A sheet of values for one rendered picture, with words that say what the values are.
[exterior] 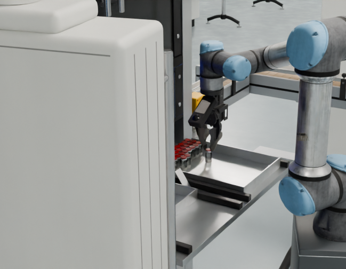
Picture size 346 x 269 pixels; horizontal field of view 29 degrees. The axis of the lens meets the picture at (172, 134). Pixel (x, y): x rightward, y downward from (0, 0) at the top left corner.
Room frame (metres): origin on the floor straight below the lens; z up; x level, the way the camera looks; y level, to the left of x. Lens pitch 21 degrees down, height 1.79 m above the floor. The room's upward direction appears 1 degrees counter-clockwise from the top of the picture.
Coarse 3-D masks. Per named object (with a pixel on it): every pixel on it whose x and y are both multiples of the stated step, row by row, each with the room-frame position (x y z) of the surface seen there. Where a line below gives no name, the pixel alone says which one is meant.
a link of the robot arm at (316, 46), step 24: (312, 24) 1.64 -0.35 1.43; (336, 24) 1.67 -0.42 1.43; (288, 48) 1.67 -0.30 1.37; (312, 48) 1.60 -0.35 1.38; (336, 48) 1.63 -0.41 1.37; (312, 72) 1.62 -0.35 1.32; (336, 72) 1.64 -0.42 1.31; (312, 96) 1.64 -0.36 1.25; (312, 120) 1.64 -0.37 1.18; (312, 144) 1.63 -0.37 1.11; (288, 168) 1.68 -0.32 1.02; (312, 168) 1.63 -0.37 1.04; (288, 192) 1.65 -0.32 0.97; (312, 192) 1.62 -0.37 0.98; (336, 192) 1.66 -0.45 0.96
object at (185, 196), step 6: (180, 186) 1.81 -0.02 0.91; (186, 186) 1.80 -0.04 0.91; (180, 192) 1.81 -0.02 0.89; (186, 192) 1.80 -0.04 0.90; (192, 192) 1.76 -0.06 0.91; (180, 198) 1.79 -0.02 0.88; (186, 198) 1.73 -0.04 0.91; (192, 198) 1.76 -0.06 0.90; (180, 204) 1.71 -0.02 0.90; (186, 204) 1.73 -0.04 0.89; (180, 210) 1.71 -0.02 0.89
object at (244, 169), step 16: (208, 144) 2.15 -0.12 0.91; (192, 160) 2.07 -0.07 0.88; (224, 160) 2.07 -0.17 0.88; (240, 160) 2.06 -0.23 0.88; (256, 160) 2.05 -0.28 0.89; (272, 160) 2.02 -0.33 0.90; (192, 176) 1.89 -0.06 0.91; (208, 176) 1.94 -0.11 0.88; (224, 176) 1.94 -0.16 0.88; (240, 176) 1.94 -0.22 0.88; (256, 176) 1.87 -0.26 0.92
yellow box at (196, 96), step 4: (192, 92) 2.35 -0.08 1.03; (196, 92) 2.35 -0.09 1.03; (192, 96) 2.31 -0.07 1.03; (196, 96) 2.31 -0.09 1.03; (200, 96) 2.31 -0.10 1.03; (192, 100) 2.29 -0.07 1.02; (196, 100) 2.28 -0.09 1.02; (192, 104) 2.29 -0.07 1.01; (196, 104) 2.28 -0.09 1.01; (192, 108) 2.29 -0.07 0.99; (192, 112) 2.29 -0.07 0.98
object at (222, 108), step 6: (222, 90) 2.09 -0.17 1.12; (210, 96) 2.05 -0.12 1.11; (216, 96) 2.07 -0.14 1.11; (222, 96) 2.09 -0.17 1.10; (222, 102) 2.09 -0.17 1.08; (216, 108) 2.05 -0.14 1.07; (222, 108) 2.06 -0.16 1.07; (210, 114) 2.03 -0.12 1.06; (216, 114) 2.02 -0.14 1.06; (222, 114) 2.08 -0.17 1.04; (210, 120) 2.03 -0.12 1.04
